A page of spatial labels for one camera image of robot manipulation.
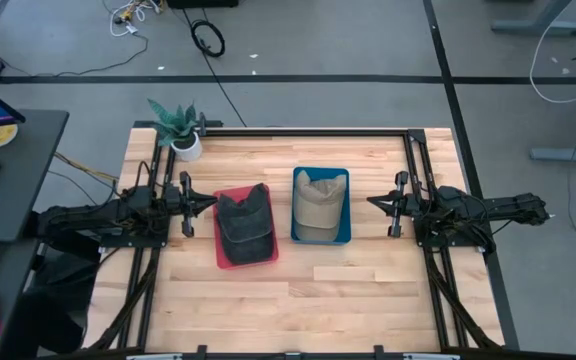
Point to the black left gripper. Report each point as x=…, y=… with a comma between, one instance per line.
x=186, y=205

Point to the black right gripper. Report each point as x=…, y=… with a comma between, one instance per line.
x=402, y=205

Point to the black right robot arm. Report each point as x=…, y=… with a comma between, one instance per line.
x=483, y=210

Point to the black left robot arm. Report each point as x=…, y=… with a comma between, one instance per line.
x=88, y=220

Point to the blue plastic bin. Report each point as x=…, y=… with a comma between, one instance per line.
x=346, y=235

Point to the white plant pot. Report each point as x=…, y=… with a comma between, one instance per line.
x=188, y=150

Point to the red plastic bin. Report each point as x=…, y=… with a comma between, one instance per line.
x=223, y=260

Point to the green artificial plant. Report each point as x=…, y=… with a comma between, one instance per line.
x=170, y=122

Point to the black bag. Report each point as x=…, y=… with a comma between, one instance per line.
x=68, y=275

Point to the black side desk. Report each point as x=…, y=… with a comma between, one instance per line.
x=23, y=175

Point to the grey desk foot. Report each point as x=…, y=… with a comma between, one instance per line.
x=568, y=152

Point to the person's leg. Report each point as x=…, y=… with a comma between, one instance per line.
x=48, y=325

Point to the grey desk leg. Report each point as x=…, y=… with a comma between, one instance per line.
x=538, y=25

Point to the black aluminium table frame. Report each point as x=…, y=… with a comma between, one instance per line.
x=308, y=132

